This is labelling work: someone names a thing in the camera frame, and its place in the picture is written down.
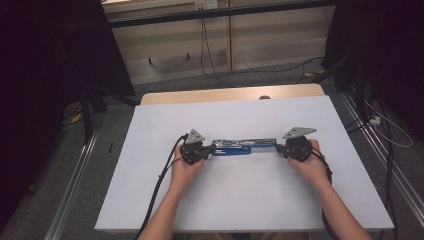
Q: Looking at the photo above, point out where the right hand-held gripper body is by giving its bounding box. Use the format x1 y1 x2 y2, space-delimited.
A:
282 126 317 163

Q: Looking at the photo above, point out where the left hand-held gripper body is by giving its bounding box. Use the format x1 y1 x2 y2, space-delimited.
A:
179 129 210 166

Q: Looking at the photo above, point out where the blue stapler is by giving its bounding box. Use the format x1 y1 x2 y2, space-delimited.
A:
211 137 278 157

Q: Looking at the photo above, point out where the person's left hand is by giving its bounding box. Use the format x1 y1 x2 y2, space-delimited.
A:
169 153 206 192

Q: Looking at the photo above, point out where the person's right hand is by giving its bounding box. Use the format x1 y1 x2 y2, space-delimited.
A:
287 138 332 192

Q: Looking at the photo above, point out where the white table cover board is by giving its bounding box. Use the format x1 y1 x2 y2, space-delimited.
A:
94 95 395 233

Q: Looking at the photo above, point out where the black metal stand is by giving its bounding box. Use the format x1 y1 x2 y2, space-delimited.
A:
79 84 141 146

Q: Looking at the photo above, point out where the black curtain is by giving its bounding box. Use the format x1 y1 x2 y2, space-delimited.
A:
0 0 136 234
321 0 424 141

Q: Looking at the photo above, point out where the left hand-held gripper black cable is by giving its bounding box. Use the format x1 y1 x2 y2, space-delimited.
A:
134 133 190 240

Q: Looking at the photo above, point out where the hand-held gripper black cable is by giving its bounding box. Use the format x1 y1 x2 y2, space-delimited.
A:
310 149 341 240
134 133 190 240

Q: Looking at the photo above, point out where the right hand-held gripper black cable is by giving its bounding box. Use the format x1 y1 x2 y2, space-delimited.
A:
310 149 341 240

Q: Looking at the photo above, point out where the black floor cable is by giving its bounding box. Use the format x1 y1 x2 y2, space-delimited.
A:
213 55 326 85

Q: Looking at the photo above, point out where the aluminium floor rail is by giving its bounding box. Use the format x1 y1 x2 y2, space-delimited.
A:
43 131 100 240
339 92 424 228

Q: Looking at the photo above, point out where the white cable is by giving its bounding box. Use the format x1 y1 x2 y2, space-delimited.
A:
363 99 414 149

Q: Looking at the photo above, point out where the black hanging cable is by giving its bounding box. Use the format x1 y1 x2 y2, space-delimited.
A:
199 7 234 88

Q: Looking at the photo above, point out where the white wall socket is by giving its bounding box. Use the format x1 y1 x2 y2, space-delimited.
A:
194 0 219 10

